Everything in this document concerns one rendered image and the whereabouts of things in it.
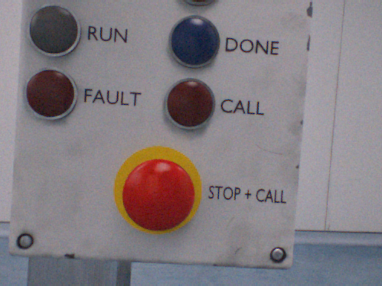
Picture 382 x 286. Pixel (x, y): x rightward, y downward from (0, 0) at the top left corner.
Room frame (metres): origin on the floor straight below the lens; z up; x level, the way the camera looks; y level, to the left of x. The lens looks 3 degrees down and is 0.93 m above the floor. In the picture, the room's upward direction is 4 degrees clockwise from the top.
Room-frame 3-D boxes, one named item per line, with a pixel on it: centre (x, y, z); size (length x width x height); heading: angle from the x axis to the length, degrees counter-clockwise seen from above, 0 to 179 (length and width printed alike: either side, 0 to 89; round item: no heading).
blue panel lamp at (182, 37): (0.32, 0.00, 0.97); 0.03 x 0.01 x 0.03; 94
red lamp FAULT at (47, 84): (0.32, 0.08, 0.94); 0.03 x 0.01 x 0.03; 94
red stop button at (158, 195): (0.32, 0.02, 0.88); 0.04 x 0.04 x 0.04; 4
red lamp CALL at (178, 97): (0.32, 0.00, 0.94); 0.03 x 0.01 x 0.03; 94
